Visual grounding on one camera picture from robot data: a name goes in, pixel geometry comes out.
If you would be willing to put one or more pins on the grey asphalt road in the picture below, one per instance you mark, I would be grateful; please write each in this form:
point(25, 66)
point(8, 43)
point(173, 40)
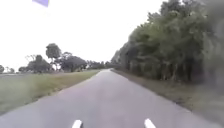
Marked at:
point(108, 100)

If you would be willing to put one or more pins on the distant group of trees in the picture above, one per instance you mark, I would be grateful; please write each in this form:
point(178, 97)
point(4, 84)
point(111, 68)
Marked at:
point(71, 63)

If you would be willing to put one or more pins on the row of trees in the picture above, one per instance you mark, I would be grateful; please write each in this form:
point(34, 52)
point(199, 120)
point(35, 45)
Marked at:
point(173, 43)

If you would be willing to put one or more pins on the robot's own part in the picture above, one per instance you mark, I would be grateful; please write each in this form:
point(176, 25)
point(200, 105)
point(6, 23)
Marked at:
point(77, 124)
point(149, 124)

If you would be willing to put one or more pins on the grass and leaf verge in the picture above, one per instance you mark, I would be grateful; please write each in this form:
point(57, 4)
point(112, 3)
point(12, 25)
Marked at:
point(180, 91)

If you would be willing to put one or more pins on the grass field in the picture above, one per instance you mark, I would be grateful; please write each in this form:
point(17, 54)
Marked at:
point(30, 88)

